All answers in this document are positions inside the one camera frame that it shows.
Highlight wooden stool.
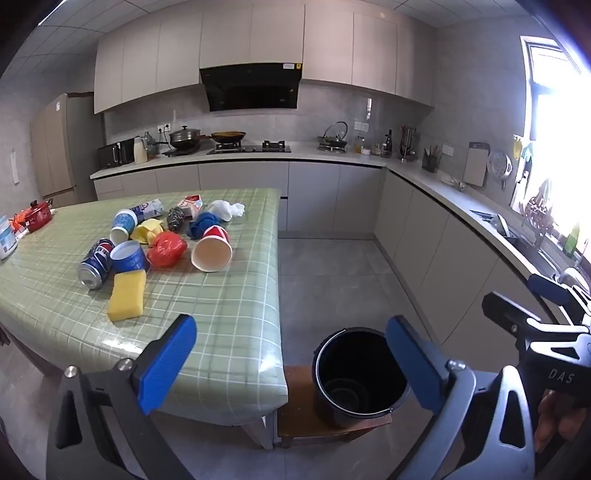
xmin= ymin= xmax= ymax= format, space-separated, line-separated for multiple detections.
xmin=276 ymin=364 xmax=393 ymax=448

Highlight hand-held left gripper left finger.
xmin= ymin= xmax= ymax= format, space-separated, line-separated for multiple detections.
xmin=46 ymin=314 xmax=199 ymax=480

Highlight black bucket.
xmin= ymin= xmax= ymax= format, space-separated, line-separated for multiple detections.
xmin=311 ymin=327 xmax=413 ymax=429

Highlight white tissue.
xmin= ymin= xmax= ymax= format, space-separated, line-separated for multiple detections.
xmin=210 ymin=200 xmax=245 ymax=223

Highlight yellow sponge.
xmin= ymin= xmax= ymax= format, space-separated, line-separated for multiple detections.
xmin=107 ymin=271 xmax=147 ymax=322

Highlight black range hood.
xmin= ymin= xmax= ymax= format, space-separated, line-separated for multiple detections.
xmin=199 ymin=62 xmax=303 ymax=112

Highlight white cutting board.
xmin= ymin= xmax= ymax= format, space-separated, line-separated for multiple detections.
xmin=463 ymin=142 xmax=490 ymax=188

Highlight red white milk carton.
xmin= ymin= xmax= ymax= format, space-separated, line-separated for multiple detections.
xmin=178 ymin=195 xmax=205 ymax=220

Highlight blue patterned paper cup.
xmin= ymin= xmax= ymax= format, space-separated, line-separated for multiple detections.
xmin=111 ymin=209 xmax=140 ymax=245

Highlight utensil rack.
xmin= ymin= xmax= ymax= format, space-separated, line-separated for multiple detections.
xmin=399 ymin=124 xmax=419 ymax=162

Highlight window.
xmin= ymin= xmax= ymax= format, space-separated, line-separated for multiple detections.
xmin=522 ymin=37 xmax=591 ymax=259

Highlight red enamel pot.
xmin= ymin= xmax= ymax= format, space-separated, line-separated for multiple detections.
xmin=18 ymin=200 xmax=54 ymax=233

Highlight white colander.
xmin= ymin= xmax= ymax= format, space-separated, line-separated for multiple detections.
xmin=487 ymin=150 xmax=513 ymax=190

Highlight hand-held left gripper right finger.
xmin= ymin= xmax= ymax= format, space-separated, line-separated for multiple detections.
xmin=385 ymin=315 xmax=539 ymax=480

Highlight person's right hand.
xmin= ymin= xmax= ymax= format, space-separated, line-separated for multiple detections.
xmin=536 ymin=388 xmax=583 ymax=455

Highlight beige refrigerator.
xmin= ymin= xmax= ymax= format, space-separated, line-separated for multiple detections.
xmin=30 ymin=92 xmax=105 ymax=208

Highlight crushed blue white packet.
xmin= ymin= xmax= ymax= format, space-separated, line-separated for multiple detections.
xmin=130 ymin=198 xmax=164 ymax=219

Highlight blue soda can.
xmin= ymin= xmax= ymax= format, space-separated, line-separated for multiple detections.
xmin=77 ymin=238 xmax=116 ymax=291

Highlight white tub with blue label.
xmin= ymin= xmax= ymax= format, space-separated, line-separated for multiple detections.
xmin=0 ymin=215 xmax=19 ymax=260

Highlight kitchen sink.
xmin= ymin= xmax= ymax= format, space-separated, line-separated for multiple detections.
xmin=471 ymin=210 xmax=591 ymax=301

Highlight wok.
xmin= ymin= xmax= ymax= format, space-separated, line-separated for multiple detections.
xmin=199 ymin=130 xmax=247 ymax=144

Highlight steel pot with lid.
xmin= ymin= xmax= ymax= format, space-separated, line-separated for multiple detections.
xmin=168 ymin=126 xmax=204 ymax=149

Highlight red plastic bag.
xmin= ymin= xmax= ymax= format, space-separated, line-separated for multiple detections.
xmin=147 ymin=231 xmax=188 ymax=269

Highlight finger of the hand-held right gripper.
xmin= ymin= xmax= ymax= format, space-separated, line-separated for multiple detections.
xmin=481 ymin=291 xmax=546 ymax=343
xmin=529 ymin=274 xmax=591 ymax=320

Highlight table with green checked cloth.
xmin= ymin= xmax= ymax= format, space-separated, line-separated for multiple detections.
xmin=0 ymin=187 xmax=289 ymax=428

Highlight kitchen counter with cabinets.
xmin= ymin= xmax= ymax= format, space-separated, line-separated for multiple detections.
xmin=90 ymin=143 xmax=591 ymax=370

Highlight plain blue paper cup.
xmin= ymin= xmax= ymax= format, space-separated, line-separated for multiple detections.
xmin=109 ymin=240 xmax=151 ymax=274

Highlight gas hob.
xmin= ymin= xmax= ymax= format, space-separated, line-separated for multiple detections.
xmin=207 ymin=140 xmax=293 ymax=154

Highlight red paper cup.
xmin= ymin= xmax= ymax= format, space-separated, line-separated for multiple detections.
xmin=191 ymin=224 xmax=233 ymax=273

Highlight black microwave oven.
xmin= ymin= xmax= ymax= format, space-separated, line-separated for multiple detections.
xmin=97 ymin=140 xmax=136 ymax=169

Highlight upper wall cabinets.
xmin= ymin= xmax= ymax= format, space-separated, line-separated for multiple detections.
xmin=93 ymin=4 xmax=435 ymax=115

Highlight yellow blue hanging cloth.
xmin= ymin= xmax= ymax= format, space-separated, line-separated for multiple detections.
xmin=512 ymin=134 xmax=534 ymax=160

